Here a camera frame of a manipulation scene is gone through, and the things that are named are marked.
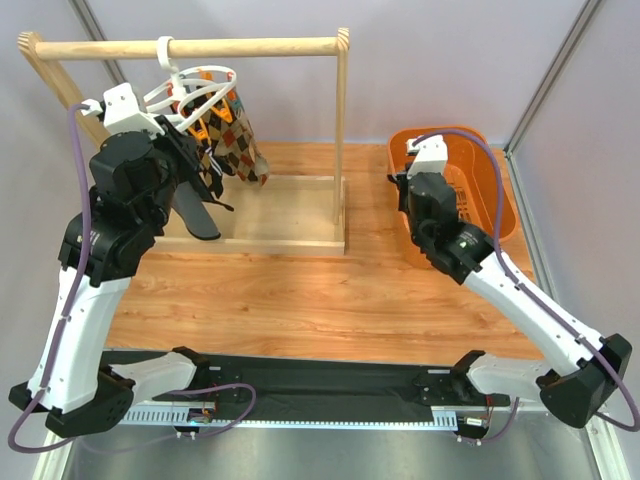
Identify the black white striped sock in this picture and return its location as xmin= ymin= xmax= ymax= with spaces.
xmin=198 ymin=146 xmax=235 ymax=212

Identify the brown argyle sock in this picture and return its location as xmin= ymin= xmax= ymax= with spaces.
xmin=195 ymin=89 xmax=269 ymax=186

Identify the grey black long sock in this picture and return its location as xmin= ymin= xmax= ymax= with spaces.
xmin=172 ymin=182 xmax=221 ymax=241

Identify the white round clip hanger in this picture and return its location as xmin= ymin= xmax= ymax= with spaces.
xmin=143 ymin=36 xmax=237 ymax=132

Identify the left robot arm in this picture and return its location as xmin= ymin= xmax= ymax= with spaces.
xmin=9 ymin=115 xmax=210 ymax=440

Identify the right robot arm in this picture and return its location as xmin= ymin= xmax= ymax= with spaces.
xmin=388 ymin=172 xmax=632 ymax=428

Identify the wooden hanging rack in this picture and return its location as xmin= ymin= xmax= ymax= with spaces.
xmin=17 ymin=28 xmax=349 ymax=256

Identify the orange plastic basket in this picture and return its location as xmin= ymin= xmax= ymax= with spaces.
xmin=387 ymin=127 xmax=525 ymax=269

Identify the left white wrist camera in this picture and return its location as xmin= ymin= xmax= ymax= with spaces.
xmin=81 ymin=82 xmax=164 ymax=139

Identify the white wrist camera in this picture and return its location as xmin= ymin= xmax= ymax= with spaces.
xmin=81 ymin=82 xmax=164 ymax=139
xmin=406 ymin=135 xmax=448 ymax=178

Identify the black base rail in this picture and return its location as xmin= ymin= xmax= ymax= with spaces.
xmin=99 ymin=349 xmax=511 ymax=426

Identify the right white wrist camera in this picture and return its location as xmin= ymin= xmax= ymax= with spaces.
xmin=406 ymin=135 xmax=448 ymax=178

